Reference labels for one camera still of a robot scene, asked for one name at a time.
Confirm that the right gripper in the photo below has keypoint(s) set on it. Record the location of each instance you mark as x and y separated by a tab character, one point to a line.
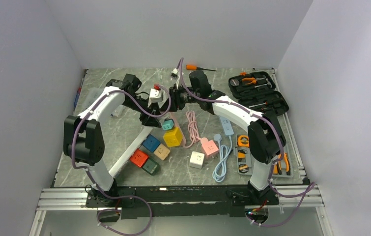
176	104

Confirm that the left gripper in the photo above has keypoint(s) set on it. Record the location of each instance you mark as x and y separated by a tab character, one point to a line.
154	109

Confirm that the pink power strip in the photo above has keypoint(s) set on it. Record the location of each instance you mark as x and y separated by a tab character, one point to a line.
176	124

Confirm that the clear screw box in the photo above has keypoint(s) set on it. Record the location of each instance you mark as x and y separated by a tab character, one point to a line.
93	94

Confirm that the blue power strip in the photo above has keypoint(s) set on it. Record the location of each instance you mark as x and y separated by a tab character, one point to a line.
226	125

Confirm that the yellow cube plug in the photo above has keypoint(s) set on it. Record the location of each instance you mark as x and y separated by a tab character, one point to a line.
173	137

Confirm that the black tool case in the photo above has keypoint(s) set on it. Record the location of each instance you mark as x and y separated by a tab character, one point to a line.
257	91

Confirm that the pink cube plug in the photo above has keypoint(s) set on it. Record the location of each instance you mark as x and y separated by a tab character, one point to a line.
209	147

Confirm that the white cube plug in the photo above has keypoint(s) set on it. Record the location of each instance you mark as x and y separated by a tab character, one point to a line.
196	159

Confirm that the beige cube plug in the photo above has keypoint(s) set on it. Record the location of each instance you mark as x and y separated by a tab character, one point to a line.
162	152

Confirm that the white power strip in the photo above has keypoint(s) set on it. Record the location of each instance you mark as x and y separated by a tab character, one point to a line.
121	162

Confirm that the grey tool tray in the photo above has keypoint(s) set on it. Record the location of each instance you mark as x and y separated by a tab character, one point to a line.
245	161

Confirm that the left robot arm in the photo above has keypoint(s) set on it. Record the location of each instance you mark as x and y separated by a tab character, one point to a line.
83	139

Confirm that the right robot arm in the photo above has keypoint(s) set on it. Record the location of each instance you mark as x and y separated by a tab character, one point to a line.
266	139

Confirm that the teal small plug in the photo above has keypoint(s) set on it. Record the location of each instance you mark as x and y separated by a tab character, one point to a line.
168	124

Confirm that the blue cube plug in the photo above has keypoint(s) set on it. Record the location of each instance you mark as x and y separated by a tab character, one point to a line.
151	143

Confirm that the red cube plug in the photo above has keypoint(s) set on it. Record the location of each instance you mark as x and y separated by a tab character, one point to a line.
139	158

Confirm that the green cube plug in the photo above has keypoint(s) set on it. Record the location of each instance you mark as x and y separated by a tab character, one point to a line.
151	167

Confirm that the orange screwdriver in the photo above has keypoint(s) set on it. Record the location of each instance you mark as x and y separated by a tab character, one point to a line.
192	67

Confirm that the blue pen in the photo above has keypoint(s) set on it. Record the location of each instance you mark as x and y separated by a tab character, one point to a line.
78	92

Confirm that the orange pliers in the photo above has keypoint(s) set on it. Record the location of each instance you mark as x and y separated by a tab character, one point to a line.
283	167

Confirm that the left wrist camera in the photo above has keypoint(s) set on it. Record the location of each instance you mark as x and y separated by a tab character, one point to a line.
156	95

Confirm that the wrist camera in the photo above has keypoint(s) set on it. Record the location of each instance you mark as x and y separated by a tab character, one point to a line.
175	73
156	95

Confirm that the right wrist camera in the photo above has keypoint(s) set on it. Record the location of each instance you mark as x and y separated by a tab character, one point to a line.
175	73

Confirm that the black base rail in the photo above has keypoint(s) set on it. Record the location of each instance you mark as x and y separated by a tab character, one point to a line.
191	200

